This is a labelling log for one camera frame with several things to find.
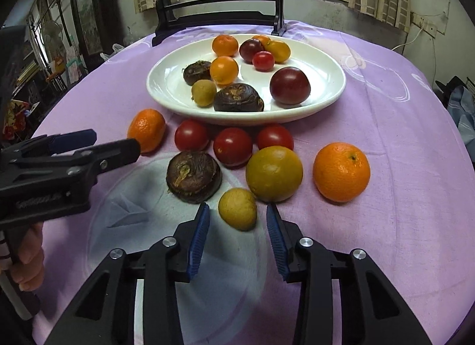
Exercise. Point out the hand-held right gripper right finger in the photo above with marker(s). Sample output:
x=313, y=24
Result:
x=276, y=241

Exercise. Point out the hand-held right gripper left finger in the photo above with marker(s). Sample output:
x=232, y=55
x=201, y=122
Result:
x=196, y=241

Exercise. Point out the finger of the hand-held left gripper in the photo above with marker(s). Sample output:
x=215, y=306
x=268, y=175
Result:
x=118, y=152
x=74, y=139

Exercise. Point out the oval orange mandarin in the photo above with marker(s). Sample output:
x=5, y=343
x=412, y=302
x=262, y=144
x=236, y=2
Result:
x=146, y=130

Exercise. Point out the yellowish longan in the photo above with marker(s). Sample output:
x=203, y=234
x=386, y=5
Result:
x=203, y=93
x=237, y=208

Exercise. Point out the small dark water chestnut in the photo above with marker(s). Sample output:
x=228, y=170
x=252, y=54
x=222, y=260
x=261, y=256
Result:
x=196, y=73

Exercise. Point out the large dark water chestnut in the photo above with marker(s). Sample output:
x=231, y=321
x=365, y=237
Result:
x=238, y=98

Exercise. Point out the small orange kumquat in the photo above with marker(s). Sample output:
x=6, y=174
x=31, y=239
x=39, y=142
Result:
x=223, y=70
x=261, y=38

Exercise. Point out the textured orange mandarin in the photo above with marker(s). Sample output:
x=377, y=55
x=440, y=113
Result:
x=225, y=45

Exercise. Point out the large dark red plum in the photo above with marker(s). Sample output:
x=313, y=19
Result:
x=290, y=85

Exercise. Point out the small dark red plum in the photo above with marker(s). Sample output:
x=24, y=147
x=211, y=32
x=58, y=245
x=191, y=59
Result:
x=249, y=49

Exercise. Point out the red cherry tomato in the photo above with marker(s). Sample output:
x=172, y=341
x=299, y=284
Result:
x=263, y=60
x=192, y=134
x=274, y=137
x=233, y=146

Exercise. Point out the white oval plate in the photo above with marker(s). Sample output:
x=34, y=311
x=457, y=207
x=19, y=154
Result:
x=315, y=70

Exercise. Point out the yellow orange citrus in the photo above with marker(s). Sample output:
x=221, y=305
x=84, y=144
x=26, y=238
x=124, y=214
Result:
x=279, y=51

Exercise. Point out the person's left hand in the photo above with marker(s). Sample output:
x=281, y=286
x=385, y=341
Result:
x=31, y=256

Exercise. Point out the greenish yellow orange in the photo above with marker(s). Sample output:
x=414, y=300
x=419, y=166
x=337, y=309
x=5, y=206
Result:
x=274, y=173

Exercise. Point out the round orange mandarin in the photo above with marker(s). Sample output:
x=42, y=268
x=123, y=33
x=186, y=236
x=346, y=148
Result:
x=341, y=172

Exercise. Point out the white plastic bag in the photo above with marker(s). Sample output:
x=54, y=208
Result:
x=113, y=52

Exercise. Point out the purple printed tablecloth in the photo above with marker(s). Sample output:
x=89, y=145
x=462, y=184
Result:
x=371, y=256

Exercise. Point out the white electric fan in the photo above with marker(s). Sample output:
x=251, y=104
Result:
x=52, y=31

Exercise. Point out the dark wooden framed mirror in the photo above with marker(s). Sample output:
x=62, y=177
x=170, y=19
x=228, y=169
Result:
x=111, y=15

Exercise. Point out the round painted screen black stand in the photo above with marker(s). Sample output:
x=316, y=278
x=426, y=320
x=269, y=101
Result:
x=165, y=4

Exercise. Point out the blue clothes pile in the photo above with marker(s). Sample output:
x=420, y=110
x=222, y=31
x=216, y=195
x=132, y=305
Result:
x=464, y=111

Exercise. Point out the black hat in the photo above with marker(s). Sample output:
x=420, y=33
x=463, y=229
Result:
x=447, y=85

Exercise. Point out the white wall socket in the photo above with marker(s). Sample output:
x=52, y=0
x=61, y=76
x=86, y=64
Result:
x=426, y=26

